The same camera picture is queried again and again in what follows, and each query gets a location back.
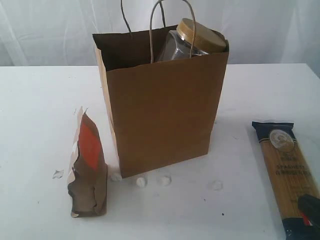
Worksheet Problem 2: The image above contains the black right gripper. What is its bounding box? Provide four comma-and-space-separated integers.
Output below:
297, 194, 320, 223

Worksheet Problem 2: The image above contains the brown paper shopping bag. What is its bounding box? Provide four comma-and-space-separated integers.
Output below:
92, 25, 229, 178

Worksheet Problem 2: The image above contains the nut jar gold lid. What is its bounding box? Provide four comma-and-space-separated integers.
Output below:
156, 17, 228, 62

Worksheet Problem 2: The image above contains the brown kraft pouch orange label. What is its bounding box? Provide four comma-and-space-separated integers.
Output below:
67, 107, 108, 218

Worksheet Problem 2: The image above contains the spaghetti packet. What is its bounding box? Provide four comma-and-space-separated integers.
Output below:
252, 121, 320, 226

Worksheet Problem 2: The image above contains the small torn paper scrap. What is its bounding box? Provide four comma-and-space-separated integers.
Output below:
52, 169, 64, 179

